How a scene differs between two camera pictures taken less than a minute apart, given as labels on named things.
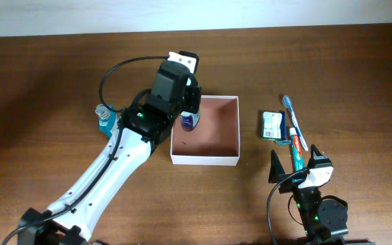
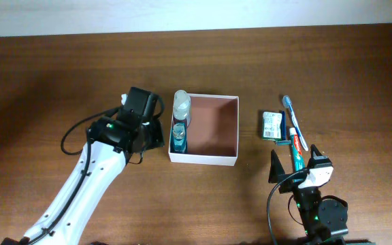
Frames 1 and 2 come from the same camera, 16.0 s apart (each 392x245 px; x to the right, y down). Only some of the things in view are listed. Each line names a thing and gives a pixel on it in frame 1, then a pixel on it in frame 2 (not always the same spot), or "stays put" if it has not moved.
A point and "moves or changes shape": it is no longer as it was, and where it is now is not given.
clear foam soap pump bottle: [189, 120] moves or changes shape
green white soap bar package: [271, 125] stays put
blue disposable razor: [284, 141] stays put
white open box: [215, 140] stays put
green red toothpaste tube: [297, 156] stays put
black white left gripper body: [191, 96] to [154, 134]
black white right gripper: [277, 169] stays put
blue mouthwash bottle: [107, 119] moves or changes shape
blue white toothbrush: [286, 101] stays put
